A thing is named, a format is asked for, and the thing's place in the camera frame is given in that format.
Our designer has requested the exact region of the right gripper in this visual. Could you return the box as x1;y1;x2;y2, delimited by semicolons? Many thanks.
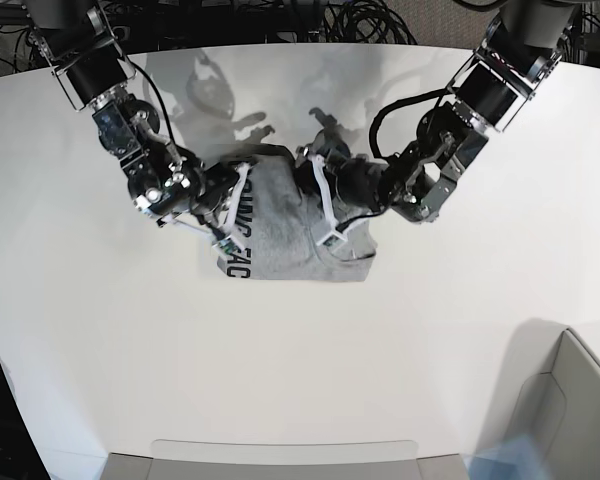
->
192;163;239;228

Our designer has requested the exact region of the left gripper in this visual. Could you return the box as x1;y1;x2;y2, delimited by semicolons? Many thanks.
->
329;157;387;210

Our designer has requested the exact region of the grey T-shirt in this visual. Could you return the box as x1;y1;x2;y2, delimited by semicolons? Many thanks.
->
217;145;377;282

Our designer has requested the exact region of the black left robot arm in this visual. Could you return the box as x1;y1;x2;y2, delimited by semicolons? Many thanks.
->
335;1;577;231

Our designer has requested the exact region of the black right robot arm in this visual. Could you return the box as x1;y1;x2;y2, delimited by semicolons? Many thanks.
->
24;1;246;234

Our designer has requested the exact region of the beige bin bottom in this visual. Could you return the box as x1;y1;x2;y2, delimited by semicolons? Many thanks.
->
100;439;469;479

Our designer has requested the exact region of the beige bin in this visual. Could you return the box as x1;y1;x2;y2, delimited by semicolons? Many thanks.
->
100;439;469;479
503;329;600;479

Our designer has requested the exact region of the beige bin right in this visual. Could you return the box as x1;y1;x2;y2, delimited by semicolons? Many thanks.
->
503;329;600;479

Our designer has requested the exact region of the blue cloth in bin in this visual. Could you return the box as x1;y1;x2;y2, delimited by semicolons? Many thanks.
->
465;435;546;480

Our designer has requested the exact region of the black cable bundle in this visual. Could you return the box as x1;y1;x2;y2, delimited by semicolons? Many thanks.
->
264;0;419;47

